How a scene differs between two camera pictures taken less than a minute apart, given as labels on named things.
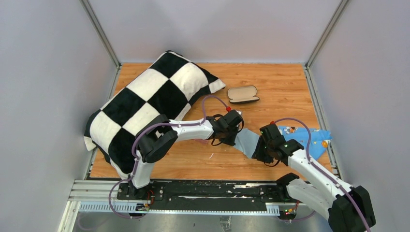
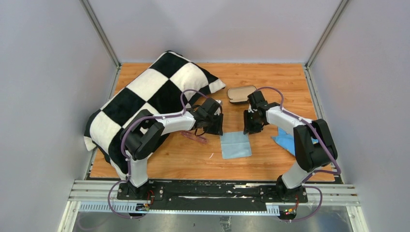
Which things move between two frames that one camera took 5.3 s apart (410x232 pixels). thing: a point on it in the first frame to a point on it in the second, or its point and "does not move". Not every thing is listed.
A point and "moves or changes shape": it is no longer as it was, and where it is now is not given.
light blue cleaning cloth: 246,141 moves or changes shape
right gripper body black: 263,151 to 251,110
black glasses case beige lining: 242,94 does not move
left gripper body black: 229,137 to 208,120
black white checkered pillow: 167,87 does not move
